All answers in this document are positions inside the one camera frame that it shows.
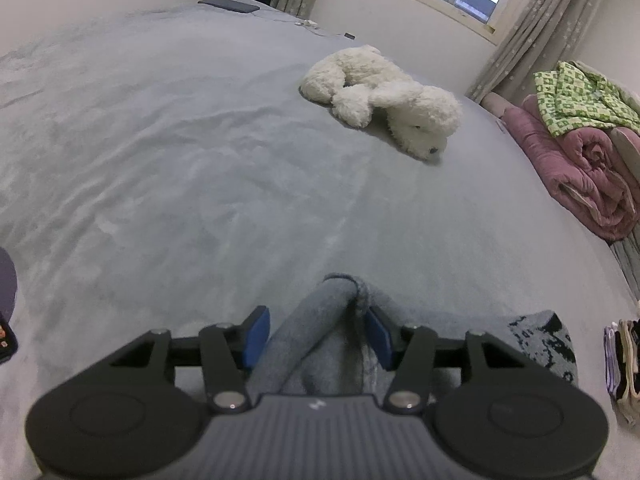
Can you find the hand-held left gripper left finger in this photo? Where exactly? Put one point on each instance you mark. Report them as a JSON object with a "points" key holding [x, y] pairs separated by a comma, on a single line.
{"points": [[256, 337]]}

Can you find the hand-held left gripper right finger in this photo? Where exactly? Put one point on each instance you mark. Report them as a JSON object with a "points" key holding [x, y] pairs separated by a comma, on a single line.
{"points": [[381, 340]]}

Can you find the grey knit sweater black print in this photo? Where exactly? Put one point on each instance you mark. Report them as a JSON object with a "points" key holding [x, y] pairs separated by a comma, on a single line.
{"points": [[310, 340]]}

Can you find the stack of folded clothes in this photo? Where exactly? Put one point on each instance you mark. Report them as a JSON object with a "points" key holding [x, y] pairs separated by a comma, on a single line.
{"points": [[636, 340], [627, 385]]}

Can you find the lavender folded garment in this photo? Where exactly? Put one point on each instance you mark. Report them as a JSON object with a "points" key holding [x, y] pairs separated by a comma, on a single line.
{"points": [[610, 360]]}

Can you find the black phone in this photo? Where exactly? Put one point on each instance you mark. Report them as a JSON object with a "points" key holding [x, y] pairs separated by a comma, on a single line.
{"points": [[7, 340]]}

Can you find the white plush dog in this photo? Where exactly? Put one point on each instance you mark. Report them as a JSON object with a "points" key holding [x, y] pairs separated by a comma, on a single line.
{"points": [[380, 90]]}

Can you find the grey round object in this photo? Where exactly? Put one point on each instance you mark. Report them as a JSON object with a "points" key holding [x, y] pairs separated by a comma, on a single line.
{"points": [[7, 285]]}

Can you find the grey quilted backrest cover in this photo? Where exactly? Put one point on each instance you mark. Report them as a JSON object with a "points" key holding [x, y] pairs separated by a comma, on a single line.
{"points": [[630, 265]]}

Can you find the green patterned cloth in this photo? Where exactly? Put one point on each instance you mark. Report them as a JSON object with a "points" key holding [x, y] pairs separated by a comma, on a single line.
{"points": [[580, 102]]}

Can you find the mauve pillow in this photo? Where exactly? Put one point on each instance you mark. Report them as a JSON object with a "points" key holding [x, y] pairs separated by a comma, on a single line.
{"points": [[629, 152]]}

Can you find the white charger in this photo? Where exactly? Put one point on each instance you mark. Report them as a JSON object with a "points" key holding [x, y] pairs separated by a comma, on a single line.
{"points": [[306, 23]]}

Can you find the dark tablet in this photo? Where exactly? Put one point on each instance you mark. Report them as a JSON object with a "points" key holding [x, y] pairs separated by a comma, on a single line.
{"points": [[229, 5]]}

